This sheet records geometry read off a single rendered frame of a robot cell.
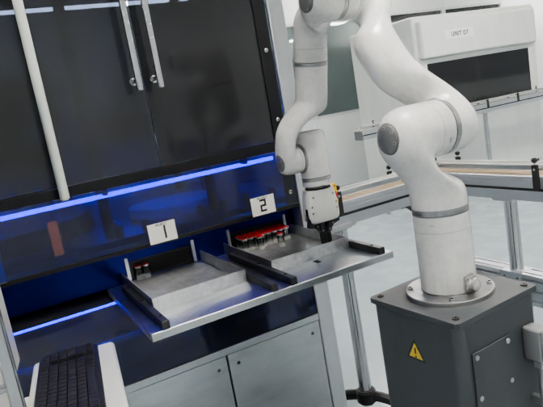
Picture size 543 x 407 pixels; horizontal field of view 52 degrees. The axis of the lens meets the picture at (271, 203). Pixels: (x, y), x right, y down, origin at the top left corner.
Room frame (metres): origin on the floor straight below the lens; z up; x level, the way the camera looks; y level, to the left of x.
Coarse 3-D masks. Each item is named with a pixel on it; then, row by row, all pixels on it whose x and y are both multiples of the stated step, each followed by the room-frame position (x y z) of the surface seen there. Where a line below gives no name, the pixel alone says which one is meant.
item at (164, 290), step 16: (208, 256) 1.68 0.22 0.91; (160, 272) 1.69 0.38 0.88; (176, 272) 1.66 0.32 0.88; (192, 272) 1.62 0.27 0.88; (208, 272) 1.59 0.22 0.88; (224, 272) 1.57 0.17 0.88; (240, 272) 1.44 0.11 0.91; (144, 288) 1.55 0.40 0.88; (160, 288) 1.52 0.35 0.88; (176, 288) 1.49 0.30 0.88; (192, 288) 1.38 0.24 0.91; (208, 288) 1.40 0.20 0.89; (224, 288) 1.42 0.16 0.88; (160, 304) 1.34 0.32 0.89; (176, 304) 1.36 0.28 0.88
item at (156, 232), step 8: (152, 224) 1.61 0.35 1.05; (160, 224) 1.62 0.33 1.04; (168, 224) 1.63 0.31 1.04; (152, 232) 1.61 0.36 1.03; (160, 232) 1.62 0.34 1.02; (168, 232) 1.63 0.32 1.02; (176, 232) 1.64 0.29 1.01; (152, 240) 1.61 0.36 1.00; (160, 240) 1.62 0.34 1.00; (168, 240) 1.63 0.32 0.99
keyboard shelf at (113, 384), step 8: (104, 344) 1.37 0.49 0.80; (112, 344) 1.37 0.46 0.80; (104, 352) 1.32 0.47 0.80; (112, 352) 1.31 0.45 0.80; (104, 360) 1.27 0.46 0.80; (112, 360) 1.26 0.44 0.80; (104, 368) 1.22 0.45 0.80; (112, 368) 1.21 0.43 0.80; (32, 376) 1.25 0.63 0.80; (104, 376) 1.18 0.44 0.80; (112, 376) 1.17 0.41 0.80; (120, 376) 1.17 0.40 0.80; (32, 384) 1.20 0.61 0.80; (104, 384) 1.14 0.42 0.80; (112, 384) 1.13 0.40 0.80; (120, 384) 1.13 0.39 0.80; (32, 392) 1.16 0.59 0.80; (104, 392) 1.10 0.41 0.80; (112, 392) 1.09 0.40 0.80; (120, 392) 1.09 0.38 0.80; (32, 400) 1.12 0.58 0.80; (112, 400) 1.06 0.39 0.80; (120, 400) 1.06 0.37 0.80
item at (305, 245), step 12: (300, 228) 1.84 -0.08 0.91; (288, 240) 1.81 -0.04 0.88; (300, 240) 1.78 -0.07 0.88; (312, 240) 1.76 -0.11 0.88; (336, 240) 1.58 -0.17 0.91; (228, 252) 1.76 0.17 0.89; (240, 252) 1.67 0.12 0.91; (252, 252) 1.74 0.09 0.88; (264, 252) 1.71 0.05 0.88; (276, 252) 1.69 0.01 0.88; (288, 252) 1.66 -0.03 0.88; (300, 252) 1.53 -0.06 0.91; (312, 252) 1.54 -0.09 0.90; (324, 252) 1.56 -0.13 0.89; (276, 264) 1.49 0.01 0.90; (288, 264) 1.51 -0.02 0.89
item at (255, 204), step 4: (260, 196) 1.77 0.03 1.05; (264, 196) 1.78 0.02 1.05; (268, 196) 1.79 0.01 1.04; (272, 196) 1.79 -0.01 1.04; (252, 200) 1.76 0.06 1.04; (256, 200) 1.77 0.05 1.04; (268, 200) 1.78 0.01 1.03; (272, 200) 1.79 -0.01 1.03; (252, 204) 1.76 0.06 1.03; (256, 204) 1.76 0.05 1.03; (260, 204) 1.77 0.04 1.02; (268, 204) 1.78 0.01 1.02; (272, 204) 1.79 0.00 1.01; (252, 208) 1.76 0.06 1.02; (256, 208) 1.76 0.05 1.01; (260, 208) 1.77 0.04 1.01; (264, 208) 1.78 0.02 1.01; (268, 208) 1.78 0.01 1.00; (272, 208) 1.79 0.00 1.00; (252, 212) 1.76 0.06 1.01; (256, 212) 1.76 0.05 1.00; (260, 212) 1.77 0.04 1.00; (264, 212) 1.77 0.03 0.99; (268, 212) 1.78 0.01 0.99
